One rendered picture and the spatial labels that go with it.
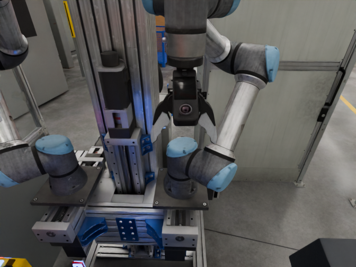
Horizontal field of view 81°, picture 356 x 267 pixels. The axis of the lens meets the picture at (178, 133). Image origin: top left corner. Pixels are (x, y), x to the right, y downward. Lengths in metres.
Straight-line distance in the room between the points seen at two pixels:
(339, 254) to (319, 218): 1.84
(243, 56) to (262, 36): 1.00
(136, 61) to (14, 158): 0.54
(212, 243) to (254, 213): 0.53
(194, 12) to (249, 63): 0.43
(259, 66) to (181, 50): 0.43
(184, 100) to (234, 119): 0.38
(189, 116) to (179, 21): 0.15
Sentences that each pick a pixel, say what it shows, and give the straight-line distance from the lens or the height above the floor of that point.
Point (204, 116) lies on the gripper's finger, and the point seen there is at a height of 1.51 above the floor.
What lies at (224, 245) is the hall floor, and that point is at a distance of 2.00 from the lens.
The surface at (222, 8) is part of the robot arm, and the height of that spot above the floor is 1.71.
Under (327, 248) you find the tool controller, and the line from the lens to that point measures 0.64.
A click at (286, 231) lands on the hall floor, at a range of 2.25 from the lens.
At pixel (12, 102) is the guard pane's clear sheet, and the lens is 1.51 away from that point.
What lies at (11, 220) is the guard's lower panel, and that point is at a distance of 1.57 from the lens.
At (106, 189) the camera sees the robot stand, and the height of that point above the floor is 0.95.
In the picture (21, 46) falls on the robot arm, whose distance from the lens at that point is 0.98.
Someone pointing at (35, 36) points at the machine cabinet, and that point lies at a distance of 4.67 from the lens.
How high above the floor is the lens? 1.72
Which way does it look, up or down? 33 degrees down
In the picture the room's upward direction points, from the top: straight up
